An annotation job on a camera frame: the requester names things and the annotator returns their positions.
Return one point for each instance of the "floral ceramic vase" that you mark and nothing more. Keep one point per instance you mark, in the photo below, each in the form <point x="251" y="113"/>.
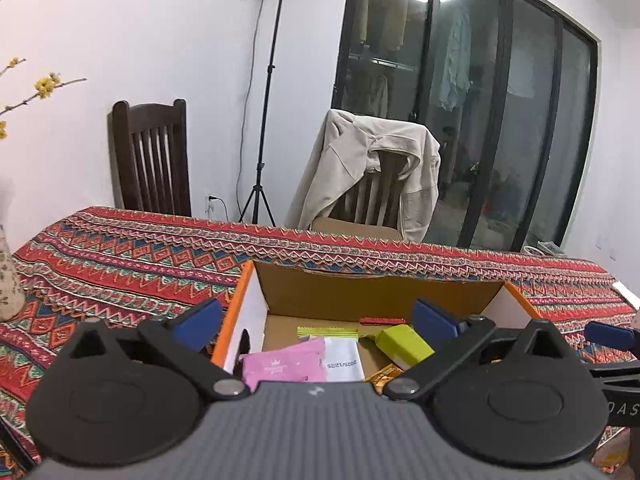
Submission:
<point x="7" y="280"/>

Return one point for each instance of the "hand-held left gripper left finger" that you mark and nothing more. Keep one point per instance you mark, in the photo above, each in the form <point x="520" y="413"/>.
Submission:
<point x="200" y="322"/>

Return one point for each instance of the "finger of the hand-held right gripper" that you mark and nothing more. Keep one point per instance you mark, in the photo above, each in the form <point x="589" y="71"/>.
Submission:
<point x="620" y="372"/>
<point x="607" y="335"/>

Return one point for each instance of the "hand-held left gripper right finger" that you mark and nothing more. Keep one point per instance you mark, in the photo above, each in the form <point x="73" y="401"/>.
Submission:
<point x="435" y="321"/>

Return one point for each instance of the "white flat object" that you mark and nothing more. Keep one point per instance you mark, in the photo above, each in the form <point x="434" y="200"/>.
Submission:
<point x="627" y="294"/>

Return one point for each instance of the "dark wooden chair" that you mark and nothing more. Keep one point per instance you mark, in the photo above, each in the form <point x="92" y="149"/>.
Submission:
<point x="122" y="160"/>
<point x="370" y="195"/>

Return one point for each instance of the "white wall socket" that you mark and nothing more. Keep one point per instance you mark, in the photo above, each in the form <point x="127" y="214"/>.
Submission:
<point x="210" y="199"/>

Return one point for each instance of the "pink snack packet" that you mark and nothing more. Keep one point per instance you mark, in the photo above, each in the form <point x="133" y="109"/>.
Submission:
<point x="285" y="365"/>

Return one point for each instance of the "yellow blossom branches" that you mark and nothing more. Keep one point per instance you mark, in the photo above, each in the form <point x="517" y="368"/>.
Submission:
<point x="47" y="84"/>

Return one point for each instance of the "studio light on stand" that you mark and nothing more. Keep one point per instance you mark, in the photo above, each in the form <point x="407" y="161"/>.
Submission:
<point x="260" y="166"/>

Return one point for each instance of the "white green snack packet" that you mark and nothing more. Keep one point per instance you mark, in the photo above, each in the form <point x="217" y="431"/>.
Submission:
<point x="402" y="345"/>
<point x="342" y="360"/>

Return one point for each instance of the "black framed glass door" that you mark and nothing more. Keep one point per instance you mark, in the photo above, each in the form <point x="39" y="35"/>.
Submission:
<point x="530" y="110"/>

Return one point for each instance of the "beige jacket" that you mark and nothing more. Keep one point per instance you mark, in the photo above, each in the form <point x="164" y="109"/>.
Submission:
<point x="340" y="160"/>

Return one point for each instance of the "hanging light blue garment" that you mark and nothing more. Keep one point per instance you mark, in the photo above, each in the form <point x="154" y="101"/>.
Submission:
<point x="455" y="60"/>

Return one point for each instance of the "red cardboard box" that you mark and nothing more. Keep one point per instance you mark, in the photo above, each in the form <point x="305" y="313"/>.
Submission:
<point x="350" y="290"/>

